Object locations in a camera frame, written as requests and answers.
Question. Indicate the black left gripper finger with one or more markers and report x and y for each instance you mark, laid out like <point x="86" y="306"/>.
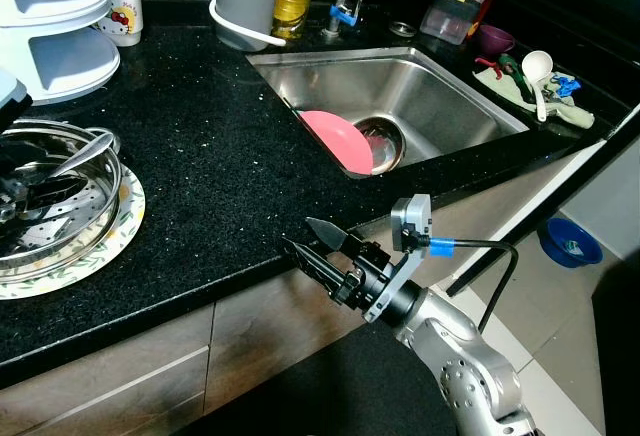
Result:
<point x="35" y="206"/>
<point x="35" y="173"/>

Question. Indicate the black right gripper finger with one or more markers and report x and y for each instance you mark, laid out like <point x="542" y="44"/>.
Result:
<point x="318" y="271"/>
<point x="330" y="235"/>

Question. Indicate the steel perforated steamer basket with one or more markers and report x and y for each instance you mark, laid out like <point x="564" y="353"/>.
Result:
<point x="80" y="226"/>

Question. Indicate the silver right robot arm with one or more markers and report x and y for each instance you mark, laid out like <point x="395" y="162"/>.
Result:
<point x="465" y="366"/>

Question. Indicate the steel spoon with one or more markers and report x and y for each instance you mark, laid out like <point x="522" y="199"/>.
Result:
<point x="85" y="154"/>

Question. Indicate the wooden base cabinet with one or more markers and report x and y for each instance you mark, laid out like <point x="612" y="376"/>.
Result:
<point x="270" y="331"/>

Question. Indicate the blue tape wrap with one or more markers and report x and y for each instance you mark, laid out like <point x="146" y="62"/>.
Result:
<point x="441" y="246"/>

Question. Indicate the leaf print plate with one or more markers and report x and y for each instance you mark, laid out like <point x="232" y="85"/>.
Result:
<point x="125" y="226"/>

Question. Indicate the pink plastic plate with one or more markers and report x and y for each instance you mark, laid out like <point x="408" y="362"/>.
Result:
<point x="335" y="141"/>

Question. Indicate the blue plastic bowl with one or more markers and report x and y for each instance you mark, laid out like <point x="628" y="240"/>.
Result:
<point x="570" y="244"/>

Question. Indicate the small steel bowl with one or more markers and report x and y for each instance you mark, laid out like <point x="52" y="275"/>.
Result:
<point x="388" y="144"/>

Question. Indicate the light green dish cloth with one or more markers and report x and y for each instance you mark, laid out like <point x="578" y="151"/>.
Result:
<point x="565" y="114"/>

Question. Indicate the white tiered plastic container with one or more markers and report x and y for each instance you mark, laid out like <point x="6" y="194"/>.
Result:
<point x="50" y="16"/>

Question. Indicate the white plastic ladle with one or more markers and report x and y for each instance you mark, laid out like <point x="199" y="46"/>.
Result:
<point x="537" y="66"/>

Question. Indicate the stainless steel sink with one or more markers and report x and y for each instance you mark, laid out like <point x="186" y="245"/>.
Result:
<point x="430" y="96"/>

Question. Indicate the white cartoon print mug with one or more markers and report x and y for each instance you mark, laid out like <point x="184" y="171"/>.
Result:
<point x="125" y="16"/>

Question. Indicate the small red utensil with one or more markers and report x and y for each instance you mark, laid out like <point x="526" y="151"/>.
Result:
<point x="483" y="60"/>

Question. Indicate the purple plastic cup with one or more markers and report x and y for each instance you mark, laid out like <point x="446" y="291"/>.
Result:
<point x="495" y="39"/>

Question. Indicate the clear plastic container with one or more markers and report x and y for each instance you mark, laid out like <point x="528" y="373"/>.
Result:
<point x="445" y="21"/>

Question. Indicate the grey cylindrical appliance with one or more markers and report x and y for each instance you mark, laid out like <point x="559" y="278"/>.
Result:
<point x="245" y="1"/>

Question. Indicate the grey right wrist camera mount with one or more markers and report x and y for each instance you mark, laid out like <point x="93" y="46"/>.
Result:
<point x="412" y="224"/>

